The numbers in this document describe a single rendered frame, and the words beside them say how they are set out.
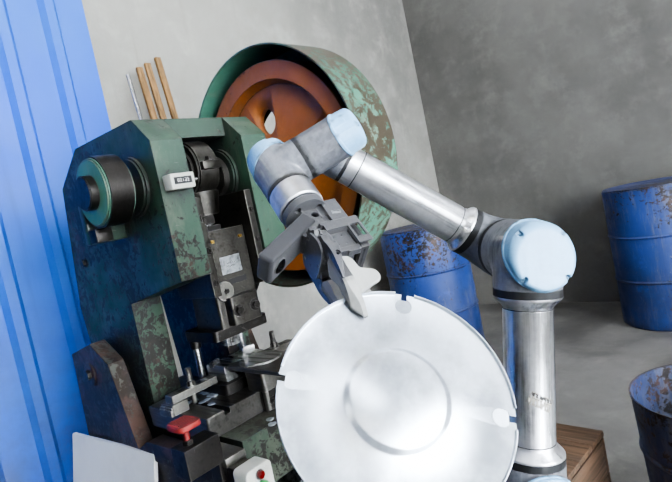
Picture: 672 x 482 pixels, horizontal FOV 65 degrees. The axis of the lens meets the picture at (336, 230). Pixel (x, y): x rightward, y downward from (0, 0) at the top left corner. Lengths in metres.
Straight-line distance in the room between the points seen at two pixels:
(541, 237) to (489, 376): 0.30
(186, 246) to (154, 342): 0.41
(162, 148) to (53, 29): 1.49
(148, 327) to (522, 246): 1.18
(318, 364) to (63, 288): 2.03
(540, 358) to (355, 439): 0.43
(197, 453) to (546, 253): 0.88
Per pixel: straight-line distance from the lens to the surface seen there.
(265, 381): 1.54
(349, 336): 0.69
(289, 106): 1.84
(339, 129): 0.86
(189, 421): 1.33
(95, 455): 2.01
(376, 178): 0.99
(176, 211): 1.44
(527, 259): 0.91
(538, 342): 0.97
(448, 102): 4.82
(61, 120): 2.76
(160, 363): 1.76
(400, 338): 0.70
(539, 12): 4.56
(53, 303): 2.63
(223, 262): 1.56
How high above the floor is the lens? 1.19
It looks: 3 degrees down
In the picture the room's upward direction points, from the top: 12 degrees counter-clockwise
